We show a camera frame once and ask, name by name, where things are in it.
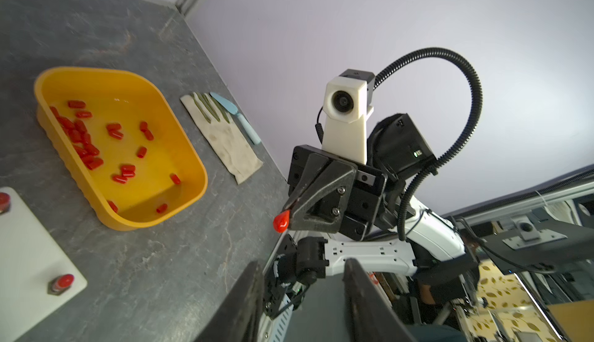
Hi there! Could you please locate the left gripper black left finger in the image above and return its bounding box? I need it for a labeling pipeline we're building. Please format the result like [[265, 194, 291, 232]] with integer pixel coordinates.
[[195, 261, 265, 342]]

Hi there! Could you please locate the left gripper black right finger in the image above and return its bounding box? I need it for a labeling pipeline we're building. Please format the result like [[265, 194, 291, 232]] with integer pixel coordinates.
[[343, 259, 415, 342]]

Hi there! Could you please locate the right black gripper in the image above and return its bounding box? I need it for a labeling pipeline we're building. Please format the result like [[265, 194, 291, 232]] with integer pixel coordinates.
[[281, 145, 388, 242]]

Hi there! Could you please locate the red sleeve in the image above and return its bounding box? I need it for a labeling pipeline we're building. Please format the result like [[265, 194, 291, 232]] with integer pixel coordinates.
[[0, 192, 11, 215], [273, 210, 290, 233], [47, 273, 75, 296]]

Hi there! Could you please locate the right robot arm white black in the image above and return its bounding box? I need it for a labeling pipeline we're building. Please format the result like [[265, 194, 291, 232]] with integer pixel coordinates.
[[262, 48, 483, 320]]

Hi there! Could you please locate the white box with screws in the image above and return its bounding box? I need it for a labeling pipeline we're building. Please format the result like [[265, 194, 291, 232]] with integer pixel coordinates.
[[1, 187, 88, 341]]

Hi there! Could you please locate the red sleeves pile in tray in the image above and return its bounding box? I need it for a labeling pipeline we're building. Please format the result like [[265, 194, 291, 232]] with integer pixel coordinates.
[[49, 99, 190, 222]]

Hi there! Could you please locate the beige cloth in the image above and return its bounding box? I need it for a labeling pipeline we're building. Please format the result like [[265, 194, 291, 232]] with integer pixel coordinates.
[[180, 92, 263, 184]]

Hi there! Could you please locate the light blue spatula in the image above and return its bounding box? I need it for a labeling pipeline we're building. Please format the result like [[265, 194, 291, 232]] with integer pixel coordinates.
[[210, 92, 261, 145]]

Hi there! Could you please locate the yellow plastic tray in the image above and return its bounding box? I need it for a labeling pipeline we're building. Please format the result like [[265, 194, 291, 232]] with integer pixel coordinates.
[[34, 67, 208, 232]]

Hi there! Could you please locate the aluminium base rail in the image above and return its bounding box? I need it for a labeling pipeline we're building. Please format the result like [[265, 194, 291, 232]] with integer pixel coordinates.
[[256, 233, 299, 341]]

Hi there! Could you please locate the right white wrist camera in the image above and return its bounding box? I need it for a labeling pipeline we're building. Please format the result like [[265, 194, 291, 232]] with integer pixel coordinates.
[[322, 69, 375, 164]]

